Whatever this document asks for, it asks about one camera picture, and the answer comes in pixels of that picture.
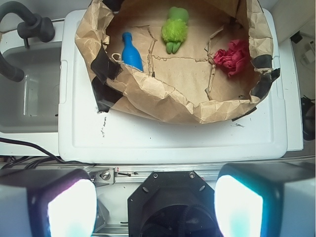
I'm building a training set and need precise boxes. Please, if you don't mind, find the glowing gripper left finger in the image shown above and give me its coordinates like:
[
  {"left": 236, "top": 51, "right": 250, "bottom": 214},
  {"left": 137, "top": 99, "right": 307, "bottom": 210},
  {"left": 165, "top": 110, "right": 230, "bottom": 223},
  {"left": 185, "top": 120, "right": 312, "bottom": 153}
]
[{"left": 0, "top": 168, "right": 97, "bottom": 237}]

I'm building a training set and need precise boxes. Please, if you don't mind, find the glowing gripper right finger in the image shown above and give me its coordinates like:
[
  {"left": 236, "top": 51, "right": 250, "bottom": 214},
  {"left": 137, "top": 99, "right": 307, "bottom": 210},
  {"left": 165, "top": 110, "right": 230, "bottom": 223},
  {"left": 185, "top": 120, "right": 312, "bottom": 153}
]
[{"left": 214, "top": 161, "right": 316, "bottom": 237}]

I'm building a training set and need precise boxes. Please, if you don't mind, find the red paper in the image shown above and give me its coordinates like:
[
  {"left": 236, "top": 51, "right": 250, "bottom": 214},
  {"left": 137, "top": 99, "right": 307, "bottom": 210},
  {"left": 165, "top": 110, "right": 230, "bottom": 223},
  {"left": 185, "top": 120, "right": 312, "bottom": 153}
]
[{"left": 213, "top": 39, "right": 250, "bottom": 77}]

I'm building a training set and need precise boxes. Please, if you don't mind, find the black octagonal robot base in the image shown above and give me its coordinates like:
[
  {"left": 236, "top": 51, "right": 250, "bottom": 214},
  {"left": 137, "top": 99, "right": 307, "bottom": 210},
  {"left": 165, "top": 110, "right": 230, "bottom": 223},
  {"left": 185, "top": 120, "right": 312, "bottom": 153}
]
[{"left": 127, "top": 171, "right": 222, "bottom": 237}]

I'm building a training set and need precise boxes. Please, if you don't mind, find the white plastic bin lid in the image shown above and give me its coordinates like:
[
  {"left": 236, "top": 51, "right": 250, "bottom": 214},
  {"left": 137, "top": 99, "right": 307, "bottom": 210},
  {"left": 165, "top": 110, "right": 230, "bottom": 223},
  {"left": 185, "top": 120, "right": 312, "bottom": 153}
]
[{"left": 58, "top": 10, "right": 288, "bottom": 165}]

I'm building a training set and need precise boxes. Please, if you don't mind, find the grey sink basin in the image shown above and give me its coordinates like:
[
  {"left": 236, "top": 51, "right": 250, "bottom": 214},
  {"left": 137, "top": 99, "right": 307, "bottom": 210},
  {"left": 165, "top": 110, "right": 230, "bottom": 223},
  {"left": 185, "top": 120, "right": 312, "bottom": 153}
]
[{"left": 0, "top": 42, "right": 61, "bottom": 133}]

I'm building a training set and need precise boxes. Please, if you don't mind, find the black tape strip right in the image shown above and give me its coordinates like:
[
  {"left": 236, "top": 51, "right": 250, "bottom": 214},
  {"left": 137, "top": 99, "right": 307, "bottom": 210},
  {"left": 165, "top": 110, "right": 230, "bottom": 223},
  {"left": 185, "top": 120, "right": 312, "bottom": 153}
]
[{"left": 250, "top": 54, "right": 280, "bottom": 101}]

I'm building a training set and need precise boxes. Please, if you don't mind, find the black tape strip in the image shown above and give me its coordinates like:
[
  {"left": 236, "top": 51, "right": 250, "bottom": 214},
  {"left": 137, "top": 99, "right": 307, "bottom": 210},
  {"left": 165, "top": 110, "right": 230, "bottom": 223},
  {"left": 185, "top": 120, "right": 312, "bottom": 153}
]
[
  {"left": 91, "top": 46, "right": 123, "bottom": 113},
  {"left": 250, "top": 54, "right": 280, "bottom": 101}
]

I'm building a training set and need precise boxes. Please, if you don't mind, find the black tape strip left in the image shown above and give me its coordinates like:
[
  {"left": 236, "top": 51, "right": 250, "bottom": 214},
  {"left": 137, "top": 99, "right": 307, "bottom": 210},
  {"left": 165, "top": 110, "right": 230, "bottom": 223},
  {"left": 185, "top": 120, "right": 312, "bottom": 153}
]
[{"left": 91, "top": 46, "right": 123, "bottom": 113}]

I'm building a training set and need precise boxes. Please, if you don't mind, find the brown paper bag liner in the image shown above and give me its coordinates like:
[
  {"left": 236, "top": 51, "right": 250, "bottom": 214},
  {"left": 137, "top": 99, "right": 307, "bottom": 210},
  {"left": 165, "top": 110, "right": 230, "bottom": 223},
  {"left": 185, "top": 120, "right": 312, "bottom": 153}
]
[{"left": 75, "top": 0, "right": 274, "bottom": 124}]

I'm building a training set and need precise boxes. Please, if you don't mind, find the blue plastic bottle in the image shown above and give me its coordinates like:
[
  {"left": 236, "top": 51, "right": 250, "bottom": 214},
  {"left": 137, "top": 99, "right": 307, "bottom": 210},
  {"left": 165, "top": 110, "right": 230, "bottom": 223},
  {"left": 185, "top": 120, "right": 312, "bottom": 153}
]
[{"left": 121, "top": 32, "right": 143, "bottom": 71}]

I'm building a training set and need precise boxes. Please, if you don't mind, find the grey sink faucet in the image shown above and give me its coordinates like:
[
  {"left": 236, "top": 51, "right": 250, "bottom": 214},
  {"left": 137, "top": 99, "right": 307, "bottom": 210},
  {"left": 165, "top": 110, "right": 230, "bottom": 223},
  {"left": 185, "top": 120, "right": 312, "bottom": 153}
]
[{"left": 0, "top": 1, "right": 55, "bottom": 82}]

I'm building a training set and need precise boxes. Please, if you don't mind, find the green plush toy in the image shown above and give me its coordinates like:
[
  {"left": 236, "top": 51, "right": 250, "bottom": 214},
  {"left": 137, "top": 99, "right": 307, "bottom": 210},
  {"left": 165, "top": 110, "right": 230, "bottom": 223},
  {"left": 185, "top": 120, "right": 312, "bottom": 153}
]
[{"left": 161, "top": 6, "right": 189, "bottom": 54}]

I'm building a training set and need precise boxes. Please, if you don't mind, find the black cable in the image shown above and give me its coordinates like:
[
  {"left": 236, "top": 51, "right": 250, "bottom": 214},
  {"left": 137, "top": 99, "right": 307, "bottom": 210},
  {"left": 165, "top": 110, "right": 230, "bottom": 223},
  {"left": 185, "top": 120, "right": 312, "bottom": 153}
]
[{"left": 0, "top": 138, "right": 97, "bottom": 171}]

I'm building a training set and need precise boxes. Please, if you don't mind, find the aluminium rail frame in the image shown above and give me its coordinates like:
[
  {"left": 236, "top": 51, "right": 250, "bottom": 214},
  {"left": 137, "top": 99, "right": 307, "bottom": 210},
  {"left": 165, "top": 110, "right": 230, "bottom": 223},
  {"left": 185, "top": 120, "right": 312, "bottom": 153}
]
[{"left": 85, "top": 162, "right": 224, "bottom": 184}]

